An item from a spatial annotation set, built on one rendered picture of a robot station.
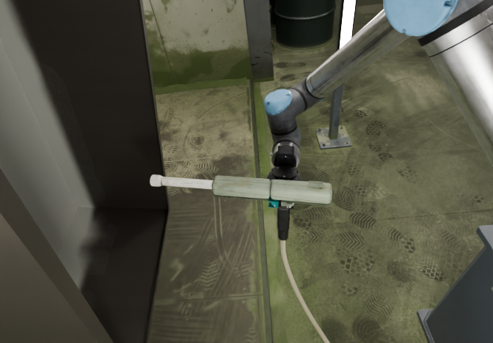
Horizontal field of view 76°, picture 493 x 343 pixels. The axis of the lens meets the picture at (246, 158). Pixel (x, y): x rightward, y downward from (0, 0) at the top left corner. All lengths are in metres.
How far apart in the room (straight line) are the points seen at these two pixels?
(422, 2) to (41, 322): 0.71
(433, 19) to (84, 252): 1.17
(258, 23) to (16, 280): 2.31
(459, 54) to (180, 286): 1.38
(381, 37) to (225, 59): 1.94
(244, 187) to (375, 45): 0.46
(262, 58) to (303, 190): 1.96
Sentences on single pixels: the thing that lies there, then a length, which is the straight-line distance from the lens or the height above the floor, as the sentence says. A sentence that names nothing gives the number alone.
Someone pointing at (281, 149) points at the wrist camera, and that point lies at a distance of 0.87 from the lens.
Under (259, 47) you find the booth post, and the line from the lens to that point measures 2.61.
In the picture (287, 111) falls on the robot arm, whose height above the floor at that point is 0.84.
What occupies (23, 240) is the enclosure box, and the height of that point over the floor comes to 1.20.
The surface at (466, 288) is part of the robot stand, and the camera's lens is 1.23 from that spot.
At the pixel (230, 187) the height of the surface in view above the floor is 0.82.
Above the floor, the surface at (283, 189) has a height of 0.82.
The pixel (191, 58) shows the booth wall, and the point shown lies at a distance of 2.67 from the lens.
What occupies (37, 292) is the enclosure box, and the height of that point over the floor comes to 1.09.
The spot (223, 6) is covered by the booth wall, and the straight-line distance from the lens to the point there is 2.50.
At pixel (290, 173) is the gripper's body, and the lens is 0.91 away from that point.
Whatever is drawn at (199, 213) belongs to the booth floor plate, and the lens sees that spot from 1.77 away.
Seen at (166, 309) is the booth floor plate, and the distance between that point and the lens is 1.57.
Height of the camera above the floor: 1.44
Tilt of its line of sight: 44 degrees down
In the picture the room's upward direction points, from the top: 9 degrees counter-clockwise
